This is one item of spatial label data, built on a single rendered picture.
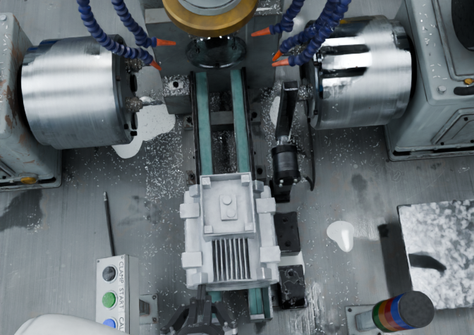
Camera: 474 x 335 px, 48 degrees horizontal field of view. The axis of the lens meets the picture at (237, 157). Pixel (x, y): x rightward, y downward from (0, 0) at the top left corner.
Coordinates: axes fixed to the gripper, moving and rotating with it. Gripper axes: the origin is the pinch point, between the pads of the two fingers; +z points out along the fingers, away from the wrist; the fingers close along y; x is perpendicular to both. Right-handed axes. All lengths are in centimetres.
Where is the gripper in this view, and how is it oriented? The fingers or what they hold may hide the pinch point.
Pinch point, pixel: (202, 299)
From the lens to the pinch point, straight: 104.2
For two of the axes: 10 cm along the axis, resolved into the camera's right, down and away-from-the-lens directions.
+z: -0.3, -1.7, 9.8
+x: 0.7, 9.8, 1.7
